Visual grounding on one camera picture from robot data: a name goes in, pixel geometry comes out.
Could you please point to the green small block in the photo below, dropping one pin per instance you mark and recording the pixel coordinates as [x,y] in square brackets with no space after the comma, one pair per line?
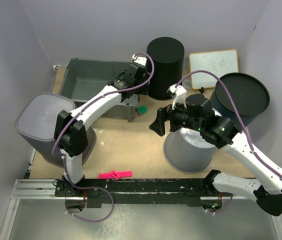
[141,110]

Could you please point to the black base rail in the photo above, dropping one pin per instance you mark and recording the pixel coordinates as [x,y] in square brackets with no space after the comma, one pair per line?
[173,191]

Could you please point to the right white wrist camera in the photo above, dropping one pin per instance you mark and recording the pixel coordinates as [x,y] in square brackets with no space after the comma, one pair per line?
[178,93]

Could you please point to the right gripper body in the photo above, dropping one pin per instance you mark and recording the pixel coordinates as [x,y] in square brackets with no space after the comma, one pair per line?
[179,117]

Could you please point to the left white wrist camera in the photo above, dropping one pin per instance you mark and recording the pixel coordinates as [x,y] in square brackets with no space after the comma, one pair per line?
[141,60]

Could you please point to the grey plastic crate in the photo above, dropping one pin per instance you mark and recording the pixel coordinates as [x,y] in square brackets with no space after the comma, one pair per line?
[84,78]

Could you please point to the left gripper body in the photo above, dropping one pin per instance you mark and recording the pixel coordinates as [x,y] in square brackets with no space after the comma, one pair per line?
[144,80]

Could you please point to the dark blue round bin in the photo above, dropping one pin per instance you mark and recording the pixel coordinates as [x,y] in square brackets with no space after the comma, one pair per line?
[249,95]

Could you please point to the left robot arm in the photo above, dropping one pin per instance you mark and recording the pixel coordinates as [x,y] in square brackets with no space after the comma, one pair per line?
[86,120]

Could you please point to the black round bin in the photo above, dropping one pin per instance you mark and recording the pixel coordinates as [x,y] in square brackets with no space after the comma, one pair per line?
[168,55]

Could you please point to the small whiteboard on stand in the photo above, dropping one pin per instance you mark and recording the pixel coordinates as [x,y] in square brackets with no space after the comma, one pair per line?
[218,62]

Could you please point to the light grey round bin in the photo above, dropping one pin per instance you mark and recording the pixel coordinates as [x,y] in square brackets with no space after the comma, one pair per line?
[187,151]

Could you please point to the pink plastic clip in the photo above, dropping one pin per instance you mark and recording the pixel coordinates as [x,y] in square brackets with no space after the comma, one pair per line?
[115,175]

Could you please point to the grey ribbed square bin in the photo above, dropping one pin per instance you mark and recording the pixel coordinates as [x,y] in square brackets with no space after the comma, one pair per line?
[48,125]

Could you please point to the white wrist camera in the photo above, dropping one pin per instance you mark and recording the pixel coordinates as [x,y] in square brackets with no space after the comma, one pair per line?
[178,93]
[141,60]

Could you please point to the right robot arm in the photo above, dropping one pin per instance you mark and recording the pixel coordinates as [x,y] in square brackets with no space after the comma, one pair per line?
[196,113]

